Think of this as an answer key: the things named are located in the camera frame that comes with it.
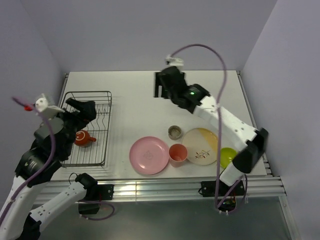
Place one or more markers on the pink plastic plate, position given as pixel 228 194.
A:
pixel 149 155

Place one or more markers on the lime green bowl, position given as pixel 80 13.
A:
pixel 227 155

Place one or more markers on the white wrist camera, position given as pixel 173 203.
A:
pixel 45 107
pixel 174 61

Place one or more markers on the cream floral plate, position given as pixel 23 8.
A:
pixel 202 146

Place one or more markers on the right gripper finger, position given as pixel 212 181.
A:
pixel 158 88
pixel 164 93

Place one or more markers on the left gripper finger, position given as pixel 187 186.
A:
pixel 78 107
pixel 87 111

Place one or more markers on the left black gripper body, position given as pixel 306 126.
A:
pixel 72 121

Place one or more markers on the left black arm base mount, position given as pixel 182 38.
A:
pixel 100 195

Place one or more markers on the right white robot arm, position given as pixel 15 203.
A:
pixel 250 142

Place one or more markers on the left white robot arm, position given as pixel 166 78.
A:
pixel 53 144

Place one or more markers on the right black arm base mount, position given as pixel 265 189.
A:
pixel 229 202

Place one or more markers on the speckled ceramic small cup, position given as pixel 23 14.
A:
pixel 174 132

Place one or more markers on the pink plastic cup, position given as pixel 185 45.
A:
pixel 178 154

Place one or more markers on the orange ceramic mug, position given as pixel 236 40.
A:
pixel 83 139

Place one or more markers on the wire dish rack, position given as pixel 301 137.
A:
pixel 93 155

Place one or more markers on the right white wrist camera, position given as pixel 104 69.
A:
pixel 174 61

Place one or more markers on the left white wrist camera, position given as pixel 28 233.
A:
pixel 45 107

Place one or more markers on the aluminium table edge rail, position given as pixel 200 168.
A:
pixel 180 189

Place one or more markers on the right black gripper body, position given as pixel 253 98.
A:
pixel 182 75

